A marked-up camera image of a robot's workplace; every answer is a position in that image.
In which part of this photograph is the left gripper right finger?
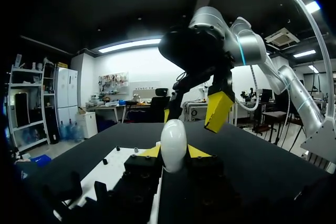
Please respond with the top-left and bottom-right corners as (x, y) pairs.
(183, 144), (245, 224)

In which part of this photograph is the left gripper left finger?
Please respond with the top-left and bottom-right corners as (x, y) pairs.
(110, 144), (163, 224)

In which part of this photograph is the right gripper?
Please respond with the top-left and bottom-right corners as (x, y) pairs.
(157, 25), (236, 134)

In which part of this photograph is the white earbud case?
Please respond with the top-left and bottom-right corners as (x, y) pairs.
(160, 119), (188, 174)

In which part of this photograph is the white plate with black stands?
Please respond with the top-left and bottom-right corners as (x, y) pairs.
(41, 144), (164, 224)

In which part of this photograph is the white cable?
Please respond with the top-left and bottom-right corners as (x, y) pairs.
(234, 63), (263, 112)

